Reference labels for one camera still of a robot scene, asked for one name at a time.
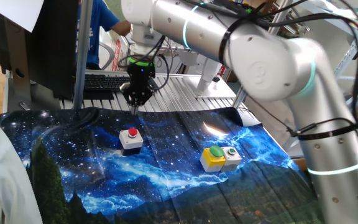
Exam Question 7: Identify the bare person forearm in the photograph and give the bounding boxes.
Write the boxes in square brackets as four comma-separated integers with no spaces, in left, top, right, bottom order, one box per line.
[111,20,132,37]

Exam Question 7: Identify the small green button white box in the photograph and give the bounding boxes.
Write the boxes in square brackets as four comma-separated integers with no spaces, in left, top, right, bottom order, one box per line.
[221,145,243,172]

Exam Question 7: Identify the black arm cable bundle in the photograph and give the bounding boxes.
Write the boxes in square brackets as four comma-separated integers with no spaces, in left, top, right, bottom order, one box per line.
[118,0,358,187]

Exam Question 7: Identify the white carton red print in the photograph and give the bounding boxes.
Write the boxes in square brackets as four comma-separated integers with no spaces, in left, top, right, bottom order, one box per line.
[110,39,129,72]

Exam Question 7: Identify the silver mounting plate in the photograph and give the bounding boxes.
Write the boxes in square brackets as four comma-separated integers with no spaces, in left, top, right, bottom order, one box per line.
[181,74,237,100]

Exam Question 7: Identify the black computer monitor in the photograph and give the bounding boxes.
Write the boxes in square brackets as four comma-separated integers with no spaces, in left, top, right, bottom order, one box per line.
[25,0,80,100]

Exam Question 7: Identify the red button white box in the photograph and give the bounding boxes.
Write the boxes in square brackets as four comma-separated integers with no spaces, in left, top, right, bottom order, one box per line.
[118,127,144,156]

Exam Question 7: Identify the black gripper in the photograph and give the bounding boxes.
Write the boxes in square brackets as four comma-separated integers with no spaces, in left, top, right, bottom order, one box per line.
[119,63,157,116]

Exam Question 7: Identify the person in blue shirt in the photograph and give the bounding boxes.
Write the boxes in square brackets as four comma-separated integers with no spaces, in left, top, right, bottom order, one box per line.
[78,0,121,71]

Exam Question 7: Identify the vertical aluminium pole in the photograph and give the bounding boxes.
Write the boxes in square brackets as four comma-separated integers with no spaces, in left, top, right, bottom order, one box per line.
[73,0,93,110]

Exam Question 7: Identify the starry night landscape tablecloth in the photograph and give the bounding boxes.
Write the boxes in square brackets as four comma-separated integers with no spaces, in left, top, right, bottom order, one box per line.
[0,106,326,224]

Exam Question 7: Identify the black keyboard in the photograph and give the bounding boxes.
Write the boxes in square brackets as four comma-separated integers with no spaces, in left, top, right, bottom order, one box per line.
[84,74,131,92]

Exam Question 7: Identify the white cloth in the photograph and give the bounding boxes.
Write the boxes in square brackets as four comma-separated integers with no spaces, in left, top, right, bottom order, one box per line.
[0,124,43,224]

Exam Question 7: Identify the white paper sheet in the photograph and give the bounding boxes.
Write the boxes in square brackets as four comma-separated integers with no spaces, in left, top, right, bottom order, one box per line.
[0,0,45,33]

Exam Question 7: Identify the green mushroom button yellow box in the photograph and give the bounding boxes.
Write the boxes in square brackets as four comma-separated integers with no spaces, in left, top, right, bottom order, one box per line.
[200,144,227,173]

